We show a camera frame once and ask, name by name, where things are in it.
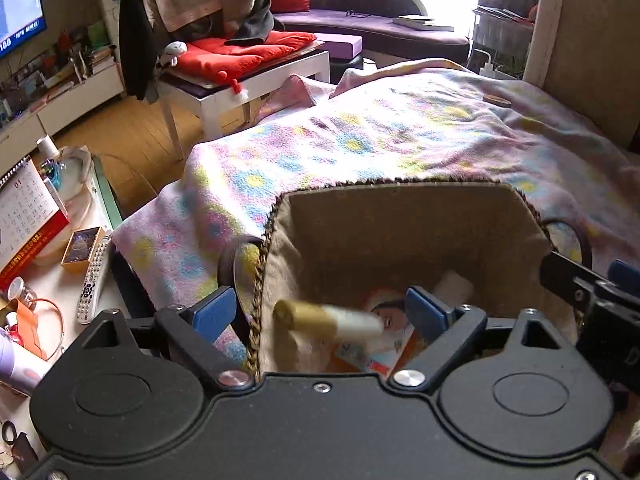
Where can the grey garment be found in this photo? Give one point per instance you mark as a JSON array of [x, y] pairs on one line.
[[257, 15]]

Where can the grey remote control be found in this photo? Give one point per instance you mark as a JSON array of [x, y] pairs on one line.
[[94, 280]]

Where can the white side table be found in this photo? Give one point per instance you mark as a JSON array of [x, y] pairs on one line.
[[310, 65]]

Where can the clear bottle with white cap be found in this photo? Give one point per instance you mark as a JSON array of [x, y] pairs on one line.
[[49, 152]]

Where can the red seat cushion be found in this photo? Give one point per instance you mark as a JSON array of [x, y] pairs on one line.
[[235, 52]]

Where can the gold and white tube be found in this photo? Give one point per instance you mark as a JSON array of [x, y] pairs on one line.
[[310, 317]]

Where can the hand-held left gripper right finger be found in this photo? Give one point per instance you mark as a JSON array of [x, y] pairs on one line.
[[425, 312]]

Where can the woven basket with fabric lining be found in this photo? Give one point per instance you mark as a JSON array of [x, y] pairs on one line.
[[375, 240]]

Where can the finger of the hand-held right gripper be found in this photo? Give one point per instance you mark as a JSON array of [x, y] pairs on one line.
[[624, 272], [565, 272]]

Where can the purple foam block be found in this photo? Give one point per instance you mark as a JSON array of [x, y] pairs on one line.
[[340, 45]]

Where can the white television cabinet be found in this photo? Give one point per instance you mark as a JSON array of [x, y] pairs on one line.
[[75, 95]]

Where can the clear plastic bag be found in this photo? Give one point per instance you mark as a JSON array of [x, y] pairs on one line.
[[80, 180]]

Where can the pastel floral fleece blanket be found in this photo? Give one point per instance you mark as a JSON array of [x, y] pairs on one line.
[[400, 135]]

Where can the purple chaise sofa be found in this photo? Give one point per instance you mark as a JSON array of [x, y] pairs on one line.
[[370, 27]]

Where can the white block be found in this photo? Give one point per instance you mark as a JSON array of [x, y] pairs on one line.
[[452, 287]]

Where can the television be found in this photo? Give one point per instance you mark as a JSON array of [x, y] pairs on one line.
[[17, 5]]

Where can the printed packet with face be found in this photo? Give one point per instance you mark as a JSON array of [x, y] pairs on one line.
[[370, 355]]

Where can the row of books and clutter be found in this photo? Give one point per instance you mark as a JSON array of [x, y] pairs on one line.
[[65, 60]]

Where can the book with pale cover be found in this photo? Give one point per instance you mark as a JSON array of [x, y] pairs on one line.
[[422, 22]]

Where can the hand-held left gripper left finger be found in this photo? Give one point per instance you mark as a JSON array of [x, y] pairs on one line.
[[215, 310]]

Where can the white plastic bottle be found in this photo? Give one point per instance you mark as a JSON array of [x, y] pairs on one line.
[[481, 60]]

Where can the yellow box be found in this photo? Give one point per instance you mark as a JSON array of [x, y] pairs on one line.
[[80, 250]]

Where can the black jacket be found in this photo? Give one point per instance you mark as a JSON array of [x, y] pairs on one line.
[[135, 35]]

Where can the glass top side table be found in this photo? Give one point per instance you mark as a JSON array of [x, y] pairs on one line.
[[107, 200]]

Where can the white plush toy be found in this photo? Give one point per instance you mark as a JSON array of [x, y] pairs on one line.
[[174, 51]]

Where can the glass stand with magazines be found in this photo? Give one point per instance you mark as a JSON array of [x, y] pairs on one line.
[[500, 30]]

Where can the desk calendar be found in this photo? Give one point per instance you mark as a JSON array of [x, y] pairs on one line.
[[25, 215]]

